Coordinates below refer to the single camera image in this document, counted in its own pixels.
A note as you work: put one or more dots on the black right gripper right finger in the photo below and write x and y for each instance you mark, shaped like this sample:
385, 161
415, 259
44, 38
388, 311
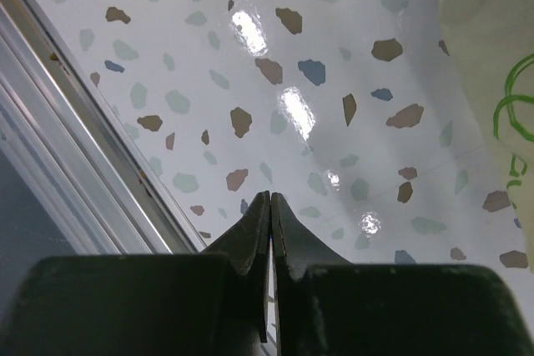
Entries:
326, 305

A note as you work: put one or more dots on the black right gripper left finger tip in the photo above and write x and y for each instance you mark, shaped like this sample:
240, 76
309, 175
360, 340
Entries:
210, 303

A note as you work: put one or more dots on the green knotted plastic bag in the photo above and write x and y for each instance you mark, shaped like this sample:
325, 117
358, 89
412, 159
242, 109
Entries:
491, 43

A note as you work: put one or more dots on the aluminium rail frame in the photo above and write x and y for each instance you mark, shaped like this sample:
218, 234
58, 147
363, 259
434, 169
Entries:
87, 181

